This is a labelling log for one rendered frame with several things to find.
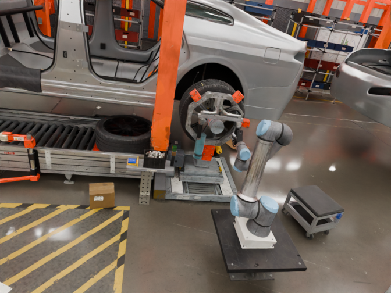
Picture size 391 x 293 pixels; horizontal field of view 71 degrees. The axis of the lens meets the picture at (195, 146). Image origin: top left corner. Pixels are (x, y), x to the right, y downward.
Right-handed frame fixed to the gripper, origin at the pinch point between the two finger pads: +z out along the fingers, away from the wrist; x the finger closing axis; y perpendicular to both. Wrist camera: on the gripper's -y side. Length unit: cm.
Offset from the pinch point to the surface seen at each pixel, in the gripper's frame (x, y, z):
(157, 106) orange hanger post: -74, -15, 9
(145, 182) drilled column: -78, 56, -10
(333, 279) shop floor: 83, 83, -91
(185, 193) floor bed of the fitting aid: -36, 75, 2
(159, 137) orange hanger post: -69, 16, 9
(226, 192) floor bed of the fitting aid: 9, 75, 8
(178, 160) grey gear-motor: -46, 49, 24
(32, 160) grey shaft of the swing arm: -184, 53, 11
